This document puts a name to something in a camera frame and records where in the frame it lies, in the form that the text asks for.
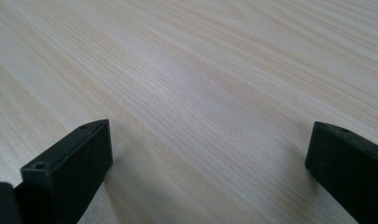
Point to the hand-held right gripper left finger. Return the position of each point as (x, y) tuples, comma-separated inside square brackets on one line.
[(68, 168)]

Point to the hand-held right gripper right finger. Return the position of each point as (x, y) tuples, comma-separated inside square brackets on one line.
[(351, 168)]

